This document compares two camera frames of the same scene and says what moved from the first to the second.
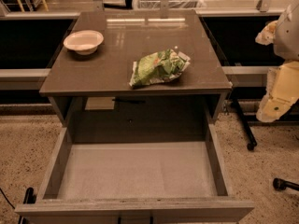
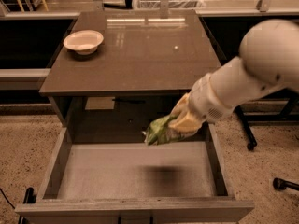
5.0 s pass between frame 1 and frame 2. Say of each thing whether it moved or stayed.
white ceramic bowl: stayed
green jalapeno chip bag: moved
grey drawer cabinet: stayed
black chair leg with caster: stayed
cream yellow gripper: moved
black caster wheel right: stayed
